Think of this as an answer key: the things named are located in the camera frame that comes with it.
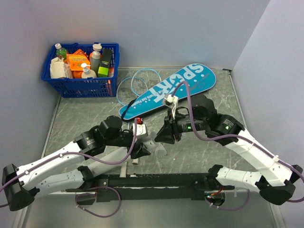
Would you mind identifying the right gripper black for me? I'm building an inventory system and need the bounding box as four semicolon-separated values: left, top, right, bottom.
154;108;207;144

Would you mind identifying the white shuttlecock tube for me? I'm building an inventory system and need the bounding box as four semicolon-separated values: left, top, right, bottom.
89;132;157;173

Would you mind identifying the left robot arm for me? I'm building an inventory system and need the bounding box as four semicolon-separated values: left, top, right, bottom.
0;115;156;211

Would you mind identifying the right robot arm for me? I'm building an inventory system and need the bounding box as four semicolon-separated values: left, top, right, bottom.
155;95;303;205

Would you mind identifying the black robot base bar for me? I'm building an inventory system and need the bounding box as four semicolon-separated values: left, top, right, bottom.
65;173;236;203

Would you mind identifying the white shuttlecock on table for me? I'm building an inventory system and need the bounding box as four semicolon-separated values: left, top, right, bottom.
155;143;167;157

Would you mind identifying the blue racket near basket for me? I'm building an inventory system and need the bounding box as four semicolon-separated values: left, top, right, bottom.
116;77;148;105

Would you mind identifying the blue racket behind cover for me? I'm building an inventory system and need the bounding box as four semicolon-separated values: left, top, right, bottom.
131;68;162;96

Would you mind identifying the blue SPORT racket cover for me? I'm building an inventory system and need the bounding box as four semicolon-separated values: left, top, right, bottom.
119;63;216;122

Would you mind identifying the black and green box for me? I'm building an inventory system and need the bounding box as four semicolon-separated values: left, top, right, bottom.
97;48;112;77

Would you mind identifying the small white pump bottle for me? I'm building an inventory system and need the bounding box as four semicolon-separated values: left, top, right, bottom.
81;63;97;79

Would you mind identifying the blue plastic shopping basket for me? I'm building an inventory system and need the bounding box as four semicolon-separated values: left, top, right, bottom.
41;43;120;98

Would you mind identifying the orange round item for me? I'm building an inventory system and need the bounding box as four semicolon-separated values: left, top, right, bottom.
73;71;83;79

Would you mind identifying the grey bottle white pump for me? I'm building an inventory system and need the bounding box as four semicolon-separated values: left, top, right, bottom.
90;43;102;75

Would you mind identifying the orange snack box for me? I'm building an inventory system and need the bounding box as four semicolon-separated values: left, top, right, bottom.
66;54;90;71

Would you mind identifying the beige cloth bag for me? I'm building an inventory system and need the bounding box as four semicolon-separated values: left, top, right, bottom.
50;57;73;79

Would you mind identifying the green bottle white cap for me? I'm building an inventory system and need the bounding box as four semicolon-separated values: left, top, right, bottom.
55;43;68;60

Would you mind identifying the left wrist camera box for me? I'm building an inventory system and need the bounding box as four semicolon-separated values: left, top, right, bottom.
133;117;148;139

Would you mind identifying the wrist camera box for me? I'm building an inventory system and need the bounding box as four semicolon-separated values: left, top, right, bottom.
133;117;148;139
163;94;179;112

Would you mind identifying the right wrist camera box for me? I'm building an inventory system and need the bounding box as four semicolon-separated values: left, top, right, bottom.
163;94;179;112

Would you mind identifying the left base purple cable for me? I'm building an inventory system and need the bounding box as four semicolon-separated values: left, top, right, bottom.
75;186;122;218

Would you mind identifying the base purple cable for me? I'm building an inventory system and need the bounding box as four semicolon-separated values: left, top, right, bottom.
75;186;122;218
205;187;251;211

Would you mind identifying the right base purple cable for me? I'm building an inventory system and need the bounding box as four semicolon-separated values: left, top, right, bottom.
205;187;251;211

